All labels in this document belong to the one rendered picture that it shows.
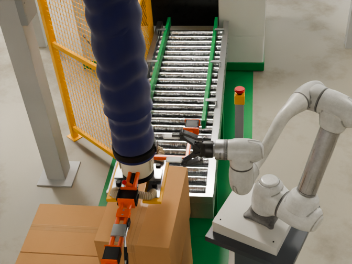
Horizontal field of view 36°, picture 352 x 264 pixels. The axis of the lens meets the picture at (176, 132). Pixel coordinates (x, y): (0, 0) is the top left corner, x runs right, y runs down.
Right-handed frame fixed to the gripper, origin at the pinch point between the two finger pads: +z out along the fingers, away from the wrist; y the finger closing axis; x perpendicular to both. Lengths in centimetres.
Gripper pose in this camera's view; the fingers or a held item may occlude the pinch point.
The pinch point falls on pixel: (167, 147)
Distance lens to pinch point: 234.6
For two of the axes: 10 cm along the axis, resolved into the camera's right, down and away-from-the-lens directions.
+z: -9.9, -0.2, 1.3
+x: 1.2, -6.4, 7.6
